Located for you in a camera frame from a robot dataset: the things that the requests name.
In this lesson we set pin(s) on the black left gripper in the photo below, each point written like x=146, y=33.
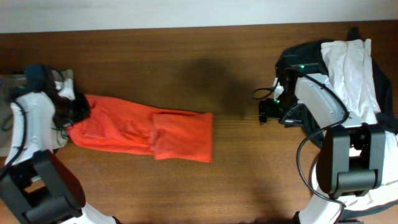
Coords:
x=84, y=103

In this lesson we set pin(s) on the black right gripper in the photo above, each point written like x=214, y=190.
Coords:
x=265, y=110

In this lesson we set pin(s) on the red soccer t-shirt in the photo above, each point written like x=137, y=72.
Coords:
x=116, y=125

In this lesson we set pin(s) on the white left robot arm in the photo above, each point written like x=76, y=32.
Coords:
x=35, y=185

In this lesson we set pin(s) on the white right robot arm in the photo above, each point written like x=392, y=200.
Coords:
x=350, y=161

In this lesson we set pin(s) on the black garment right pile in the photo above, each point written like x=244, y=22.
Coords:
x=355, y=76

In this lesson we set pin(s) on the beige folded garment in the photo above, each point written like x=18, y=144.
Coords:
x=8, y=82

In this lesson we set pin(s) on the white garment right pile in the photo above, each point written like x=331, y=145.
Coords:
x=386, y=194

